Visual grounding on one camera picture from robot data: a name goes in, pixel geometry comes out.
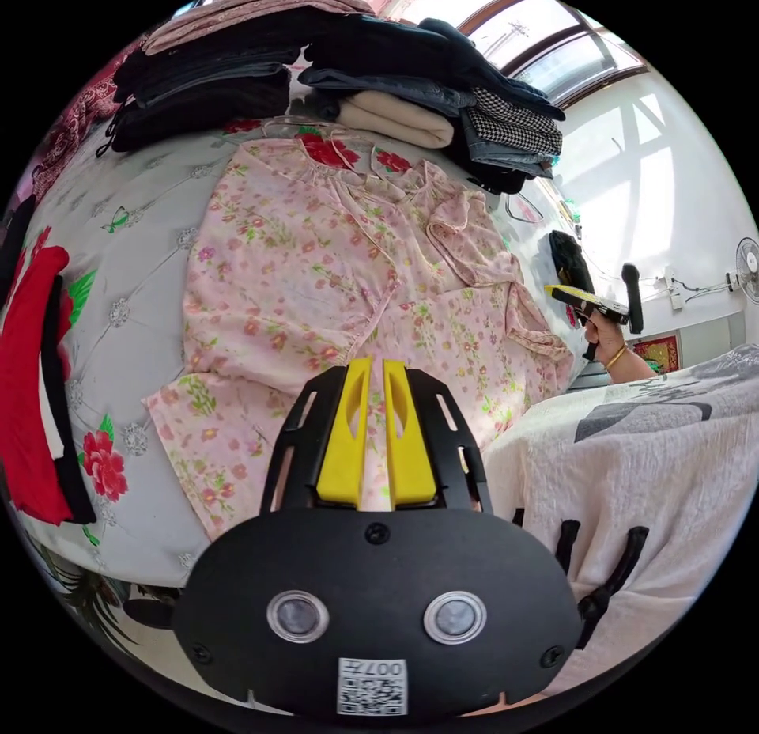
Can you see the white standing fan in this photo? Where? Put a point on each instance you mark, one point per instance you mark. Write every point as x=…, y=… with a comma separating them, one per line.
x=748, y=268

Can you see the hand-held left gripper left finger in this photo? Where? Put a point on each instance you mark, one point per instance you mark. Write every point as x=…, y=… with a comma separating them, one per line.
x=347, y=449

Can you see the red and black garment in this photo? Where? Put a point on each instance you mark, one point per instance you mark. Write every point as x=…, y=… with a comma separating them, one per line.
x=26, y=378

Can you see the person's body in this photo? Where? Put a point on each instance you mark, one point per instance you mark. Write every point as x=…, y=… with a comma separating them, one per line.
x=622, y=449

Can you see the pink floral long skirt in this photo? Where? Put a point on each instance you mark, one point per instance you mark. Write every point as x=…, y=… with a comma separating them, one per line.
x=296, y=259

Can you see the person's right hand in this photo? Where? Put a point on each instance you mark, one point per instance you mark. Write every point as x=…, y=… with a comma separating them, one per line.
x=608, y=339

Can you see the maroon patterned blanket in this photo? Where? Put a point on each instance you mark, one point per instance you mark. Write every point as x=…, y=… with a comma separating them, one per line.
x=77, y=123

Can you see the pile of clothes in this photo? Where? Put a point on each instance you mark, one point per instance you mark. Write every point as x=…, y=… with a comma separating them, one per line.
x=379, y=63

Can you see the black cloth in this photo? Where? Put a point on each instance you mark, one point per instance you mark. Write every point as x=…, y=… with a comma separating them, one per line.
x=569, y=259

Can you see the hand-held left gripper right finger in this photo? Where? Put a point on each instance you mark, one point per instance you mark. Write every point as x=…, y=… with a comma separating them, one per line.
x=409, y=455

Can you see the person's right forearm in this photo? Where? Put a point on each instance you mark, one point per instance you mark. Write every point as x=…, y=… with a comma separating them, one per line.
x=634, y=367

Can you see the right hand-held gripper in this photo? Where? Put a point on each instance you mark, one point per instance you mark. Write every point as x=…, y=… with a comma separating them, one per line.
x=606, y=313

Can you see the window with brown frame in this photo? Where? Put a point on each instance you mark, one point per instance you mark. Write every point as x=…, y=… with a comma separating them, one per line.
x=533, y=40

